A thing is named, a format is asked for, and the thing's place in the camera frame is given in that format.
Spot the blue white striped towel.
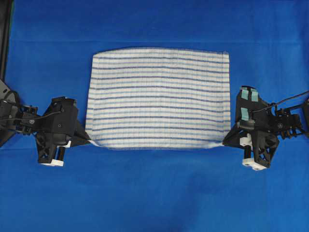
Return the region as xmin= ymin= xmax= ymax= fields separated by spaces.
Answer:
xmin=85 ymin=47 xmax=231 ymax=149

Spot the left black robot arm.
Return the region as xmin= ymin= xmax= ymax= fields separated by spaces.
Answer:
xmin=0 ymin=0 xmax=90 ymax=167

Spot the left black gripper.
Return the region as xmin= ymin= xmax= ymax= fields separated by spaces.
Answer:
xmin=35 ymin=96 xmax=91 ymax=167

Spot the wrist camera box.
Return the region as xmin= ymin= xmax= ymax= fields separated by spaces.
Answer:
xmin=235 ymin=86 xmax=268 ymax=131
xmin=41 ymin=97 xmax=78 ymax=145

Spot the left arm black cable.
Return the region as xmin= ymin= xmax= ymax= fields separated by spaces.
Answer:
xmin=0 ymin=100 xmax=63 ymax=123

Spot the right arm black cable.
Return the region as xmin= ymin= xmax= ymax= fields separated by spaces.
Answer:
xmin=251 ymin=89 xmax=309 ymax=114

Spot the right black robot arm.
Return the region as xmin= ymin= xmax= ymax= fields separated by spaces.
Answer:
xmin=223 ymin=86 xmax=309 ymax=171

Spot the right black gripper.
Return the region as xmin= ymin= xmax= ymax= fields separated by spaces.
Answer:
xmin=222 ymin=85 xmax=281 ymax=171

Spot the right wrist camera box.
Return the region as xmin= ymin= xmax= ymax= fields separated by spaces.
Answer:
xmin=235 ymin=86 xmax=268 ymax=131

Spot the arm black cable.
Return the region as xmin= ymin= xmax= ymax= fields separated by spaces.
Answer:
xmin=251 ymin=89 xmax=309 ymax=114
xmin=0 ymin=100 xmax=63 ymax=123

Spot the blue table cloth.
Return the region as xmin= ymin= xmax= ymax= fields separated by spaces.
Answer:
xmin=0 ymin=0 xmax=309 ymax=232

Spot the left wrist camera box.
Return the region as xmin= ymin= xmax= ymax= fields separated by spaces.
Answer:
xmin=41 ymin=97 xmax=78 ymax=145

